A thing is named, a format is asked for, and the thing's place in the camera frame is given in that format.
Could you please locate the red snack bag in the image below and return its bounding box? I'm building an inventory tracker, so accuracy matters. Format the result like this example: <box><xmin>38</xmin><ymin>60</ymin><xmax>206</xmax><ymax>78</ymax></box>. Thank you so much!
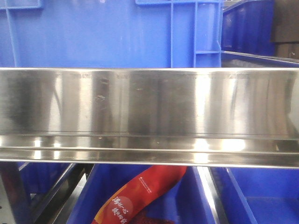
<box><xmin>92</xmin><ymin>165</ymin><xmax>187</xmax><ymax>224</ymax></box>

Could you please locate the stainless steel shelf rail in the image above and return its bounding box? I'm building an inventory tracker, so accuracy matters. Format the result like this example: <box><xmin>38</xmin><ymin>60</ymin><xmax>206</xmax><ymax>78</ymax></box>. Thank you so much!
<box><xmin>0</xmin><ymin>68</ymin><xmax>299</xmax><ymax>168</ymax></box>

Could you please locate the large blue bin upper shelf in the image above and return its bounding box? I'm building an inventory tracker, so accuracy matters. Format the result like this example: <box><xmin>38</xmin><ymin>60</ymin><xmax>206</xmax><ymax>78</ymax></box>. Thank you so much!
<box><xmin>0</xmin><ymin>0</ymin><xmax>223</xmax><ymax>68</ymax></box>

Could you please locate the blue bin lower middle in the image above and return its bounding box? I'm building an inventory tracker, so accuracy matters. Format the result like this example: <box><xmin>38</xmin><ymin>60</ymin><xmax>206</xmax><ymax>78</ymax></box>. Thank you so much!
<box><xmin>67</xmin><ymin>164</ymin><xmax>216</xmax><ymax>224</ymax></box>

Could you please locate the blue bin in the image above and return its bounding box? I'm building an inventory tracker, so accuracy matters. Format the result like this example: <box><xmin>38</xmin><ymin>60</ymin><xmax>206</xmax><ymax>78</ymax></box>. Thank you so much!
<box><xmin>67</xmin><ymin>164</ymin><xmax>216</xmax><ymax>224</ymax></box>
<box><xmin>221</xmin><ymin>0</ymin><xmax>299</xmax><ymax>68</ymax></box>
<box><xmin>210</xmin><ymin>168</ymin><xmax>299</xmax><ymax>224</ymax></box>
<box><xmin>17</xmin><ymin>161</ymin><xmax>69</xmax><ymax>196</ymax></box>

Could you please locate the blue bin upper right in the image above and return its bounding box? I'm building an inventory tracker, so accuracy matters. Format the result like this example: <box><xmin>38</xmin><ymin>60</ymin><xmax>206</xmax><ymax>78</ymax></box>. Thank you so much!
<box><xmin>221</xmin><ymin>0</ymin><xmax>299</xmax><ymax>68</ymax></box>

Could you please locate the blue bin lower right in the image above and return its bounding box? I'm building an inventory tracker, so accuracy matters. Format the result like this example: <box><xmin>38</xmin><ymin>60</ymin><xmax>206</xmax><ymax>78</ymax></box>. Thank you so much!
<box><xmin>210</xmin><ymin>168</ymin><xmax>299</xmax><ymax>224</ymax></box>

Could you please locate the blue bin lower left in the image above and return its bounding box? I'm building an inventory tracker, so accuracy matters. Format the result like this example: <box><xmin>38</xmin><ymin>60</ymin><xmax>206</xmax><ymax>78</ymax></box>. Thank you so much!
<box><xmin>17</xmin><ymin>161</ymin><xmax>69</xmax><ymax>196</ymax></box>

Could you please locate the steel shelf upright post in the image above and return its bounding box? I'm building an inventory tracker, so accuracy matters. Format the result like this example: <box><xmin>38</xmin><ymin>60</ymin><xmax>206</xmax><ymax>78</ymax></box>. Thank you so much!
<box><xmin>0</xmin><ymin>162</ymin><xmax>33</xmax><ymax>224</ymax></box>

